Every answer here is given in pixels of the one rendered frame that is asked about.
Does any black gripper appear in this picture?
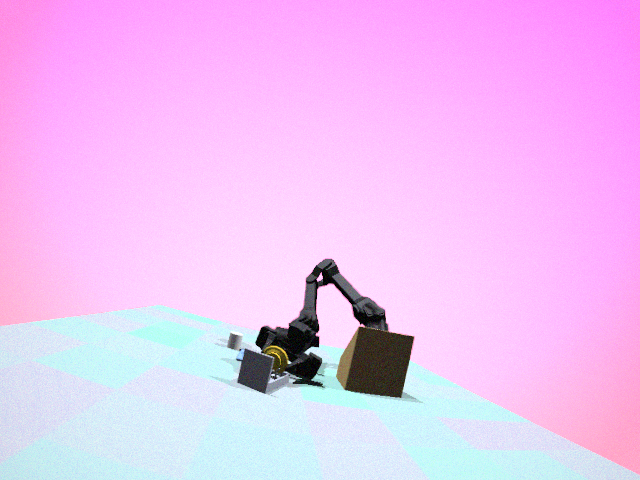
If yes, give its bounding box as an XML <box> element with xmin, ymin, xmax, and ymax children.
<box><xmin>255</xmin><ymin>325</ymin><xmax>323</xmax><ymax>380</ymax></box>

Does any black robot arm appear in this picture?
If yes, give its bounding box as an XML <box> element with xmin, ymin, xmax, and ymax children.
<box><xmin>273</xmin><ymin>259</ymin><xmax>389</xmax><ymax>351</ymax></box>

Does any white cylinder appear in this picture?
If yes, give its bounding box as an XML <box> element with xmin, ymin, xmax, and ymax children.
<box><xmin>227</xmin><ymin>332</ymin><xmax>243</xmax><ymax>350</ymax></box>

